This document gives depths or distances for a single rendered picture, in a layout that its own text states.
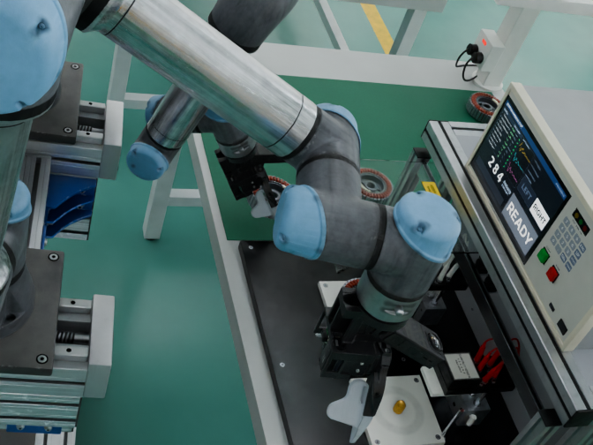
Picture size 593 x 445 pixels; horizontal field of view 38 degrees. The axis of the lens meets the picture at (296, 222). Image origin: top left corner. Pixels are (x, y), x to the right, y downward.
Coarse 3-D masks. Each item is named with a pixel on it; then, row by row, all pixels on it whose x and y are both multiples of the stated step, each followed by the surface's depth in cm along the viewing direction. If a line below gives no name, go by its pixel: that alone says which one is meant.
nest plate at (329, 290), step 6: (324, 282) 183; (330, 282) 183; (336, 282) 184; (342, 282) 184; (324, 288) 181; (330, 288) 182; (336, 288) 182; (324, 294) 180; (330, 294) 181; (336, 294) 181; (324, 300) 179; (330, 300) 179; (330, 306) 178
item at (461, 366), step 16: (448, 352) 159; (464, 352) 160; (432, 368) 161; (448, 368) 157; (464, 368) 158; (432, 384) 158; (448, 384) 156; (464, 384) 157; (480, 384) 159; (496, 384) 160; (512, 384) 161; (480, 400) 164
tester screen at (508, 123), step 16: (512, 112) 154; (496, 128) 158; (512, 128) 153; (496, 144) 158; (512, 144) 153; (528, 144) 149; (496, 160) 158; (512, 160) 153; (528, 160) 149; (480, 176) 163; (512, 176) 153; (528, 176) 149; (544, 176) 145; (512, 192) 153; (544, 192) 145; (560, 192) 141; (528, 208) 149; (544, 208) 144
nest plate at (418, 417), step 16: (400, 384) 169; (416, 384) 170; (384, 400) 165; (416, 400) 167; (384, 416) 163; (400, 416) 164; (416, 416) 165; (432, 416) 166; (368, 432) 159; (384, 432) 160; (400, 432) 161; (416, 432) 162; (432, 432) 163
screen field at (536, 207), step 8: (520, 184) 151; (528, 184) 149; (520, 192) 151; (528, 192) 149; (528, 200) 149; (536, 200) 147; (536, 208) 147; (536, 216) 147; (544, 216) 144; (544, 224) 144
